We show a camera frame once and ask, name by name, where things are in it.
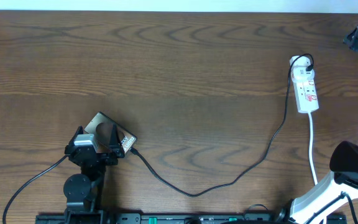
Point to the white power strip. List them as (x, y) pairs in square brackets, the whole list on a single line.
[(306, 97)]

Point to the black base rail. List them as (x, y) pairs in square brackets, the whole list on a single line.
[(136, 218)]

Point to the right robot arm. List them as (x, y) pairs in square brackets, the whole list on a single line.
[(340, 185)]

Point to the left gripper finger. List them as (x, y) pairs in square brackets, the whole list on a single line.
[(115, 143), (73, 135)]

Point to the white USB charger plug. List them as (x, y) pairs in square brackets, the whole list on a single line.
[(299, 69)]

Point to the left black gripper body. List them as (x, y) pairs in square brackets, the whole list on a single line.
[(105, 161)]

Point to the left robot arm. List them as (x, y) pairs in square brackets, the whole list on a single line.
[(84, 190)]

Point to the brown Galaxy smartphone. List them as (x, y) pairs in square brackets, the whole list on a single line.
[(101, 126)]

